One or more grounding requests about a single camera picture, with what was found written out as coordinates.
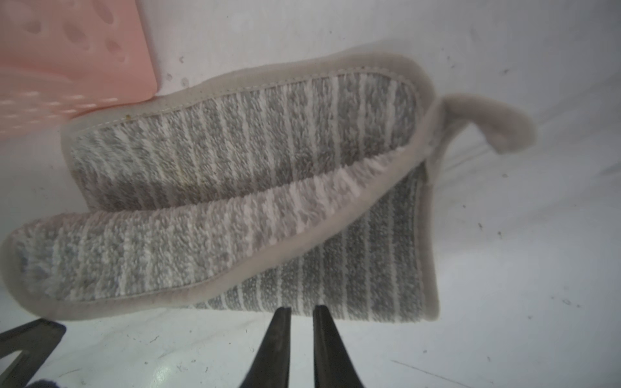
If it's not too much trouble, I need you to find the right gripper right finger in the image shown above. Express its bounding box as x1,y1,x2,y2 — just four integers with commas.
313,306,364,388

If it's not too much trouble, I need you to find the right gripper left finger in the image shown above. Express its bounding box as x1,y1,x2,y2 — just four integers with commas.
239,307,292,388

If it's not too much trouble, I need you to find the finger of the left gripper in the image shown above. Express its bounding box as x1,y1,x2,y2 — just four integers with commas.
1,318,66,387

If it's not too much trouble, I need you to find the grey striped dishcloth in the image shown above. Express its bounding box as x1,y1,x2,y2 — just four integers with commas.
1,53,535,323

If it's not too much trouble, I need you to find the pink plastic basket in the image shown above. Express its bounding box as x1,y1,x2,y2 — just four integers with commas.
1,1,158,140

